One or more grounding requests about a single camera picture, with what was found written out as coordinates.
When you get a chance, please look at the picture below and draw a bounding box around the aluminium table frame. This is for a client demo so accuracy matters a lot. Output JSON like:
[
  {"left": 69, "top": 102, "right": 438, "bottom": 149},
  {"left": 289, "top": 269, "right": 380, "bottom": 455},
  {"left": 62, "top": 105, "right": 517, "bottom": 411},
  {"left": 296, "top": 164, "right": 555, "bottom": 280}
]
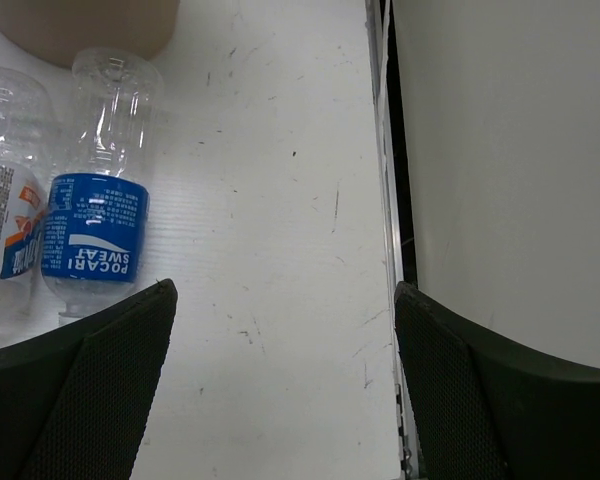
[{"left": 365, "top": 0, "right": 419, "bottom": 479}]

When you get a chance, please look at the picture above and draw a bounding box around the brown cardboard bin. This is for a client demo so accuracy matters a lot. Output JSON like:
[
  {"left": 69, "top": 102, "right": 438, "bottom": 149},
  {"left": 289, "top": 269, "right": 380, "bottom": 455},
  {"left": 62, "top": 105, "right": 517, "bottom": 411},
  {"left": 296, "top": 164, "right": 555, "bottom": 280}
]
[{"left": 0, "top": 0, "right": 180, "bottom": 67}]

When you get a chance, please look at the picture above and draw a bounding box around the clear bottle white orange label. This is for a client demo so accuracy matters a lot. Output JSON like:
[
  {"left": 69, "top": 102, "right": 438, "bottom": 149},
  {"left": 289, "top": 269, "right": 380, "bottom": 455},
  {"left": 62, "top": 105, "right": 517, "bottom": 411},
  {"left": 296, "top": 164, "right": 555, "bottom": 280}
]
[{"left": 0, "top": 67, "right": 56, "bottom": 326}]

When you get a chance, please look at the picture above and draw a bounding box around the blue label Pocari Sweat bottle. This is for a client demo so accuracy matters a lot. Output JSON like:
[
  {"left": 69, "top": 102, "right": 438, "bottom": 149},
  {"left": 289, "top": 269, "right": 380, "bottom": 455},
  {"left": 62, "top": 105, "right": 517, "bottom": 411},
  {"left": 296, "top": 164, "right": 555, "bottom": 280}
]
[{"left": 41, "top": 48, "right": 163, "bottom": 323}]

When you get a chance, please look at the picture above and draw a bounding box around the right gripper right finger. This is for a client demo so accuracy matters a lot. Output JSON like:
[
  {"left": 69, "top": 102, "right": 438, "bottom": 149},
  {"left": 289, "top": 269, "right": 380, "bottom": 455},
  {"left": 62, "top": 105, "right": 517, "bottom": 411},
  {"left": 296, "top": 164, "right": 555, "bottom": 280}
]
[{"left": 395, "top": 282, "right": 600, "bottom": 479}]

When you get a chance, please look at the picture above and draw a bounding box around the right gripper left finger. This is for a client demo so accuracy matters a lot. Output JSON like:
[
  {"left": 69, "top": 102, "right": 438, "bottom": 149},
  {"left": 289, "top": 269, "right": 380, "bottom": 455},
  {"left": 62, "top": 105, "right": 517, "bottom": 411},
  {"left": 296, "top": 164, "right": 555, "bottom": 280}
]
[{"left": 0, "top": 279, "right": 178, "bottom": 479}]

